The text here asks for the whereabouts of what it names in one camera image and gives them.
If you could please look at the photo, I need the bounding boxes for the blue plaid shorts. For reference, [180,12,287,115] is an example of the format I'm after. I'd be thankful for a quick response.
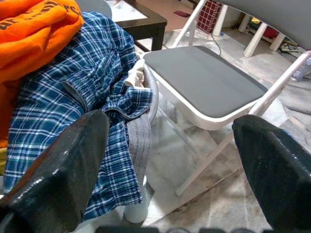
[3,11,155,222]

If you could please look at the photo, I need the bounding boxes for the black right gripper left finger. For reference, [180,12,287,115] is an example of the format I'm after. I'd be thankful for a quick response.
[0,109,111,233]

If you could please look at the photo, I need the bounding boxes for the colourful floor toy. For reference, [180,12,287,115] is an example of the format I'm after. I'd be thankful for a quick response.
[279,40,306,53]

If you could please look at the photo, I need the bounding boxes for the dark wooden coffee table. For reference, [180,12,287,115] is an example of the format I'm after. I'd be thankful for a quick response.
[105,0,169,52]

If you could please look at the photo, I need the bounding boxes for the white laundry basket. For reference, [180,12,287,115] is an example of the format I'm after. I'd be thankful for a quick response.
[123,65,160,224]

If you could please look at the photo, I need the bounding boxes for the small white cloth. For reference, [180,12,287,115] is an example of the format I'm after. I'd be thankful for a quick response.
[124,59,147,90]

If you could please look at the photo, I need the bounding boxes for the orange t-shirt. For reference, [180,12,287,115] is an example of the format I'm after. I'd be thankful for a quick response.
[0,0,85,149]

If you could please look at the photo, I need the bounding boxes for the maroon flat item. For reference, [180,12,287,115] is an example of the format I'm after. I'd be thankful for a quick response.
[173,10,192,18]

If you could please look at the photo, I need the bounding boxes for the yellow cloth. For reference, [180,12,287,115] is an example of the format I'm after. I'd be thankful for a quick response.
[0,147,8,176]

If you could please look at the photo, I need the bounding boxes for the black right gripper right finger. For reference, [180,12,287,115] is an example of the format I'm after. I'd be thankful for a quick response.
[232,114,311,231]

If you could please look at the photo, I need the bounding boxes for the red grid basket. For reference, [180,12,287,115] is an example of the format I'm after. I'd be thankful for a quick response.
[195,0,224,35]

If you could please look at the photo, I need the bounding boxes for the grey white folding chair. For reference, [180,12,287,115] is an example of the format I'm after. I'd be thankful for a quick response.
[142,0,311,197]

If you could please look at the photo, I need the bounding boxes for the white shelf unit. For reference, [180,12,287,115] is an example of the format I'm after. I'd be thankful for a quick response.
[213,3,286,58]

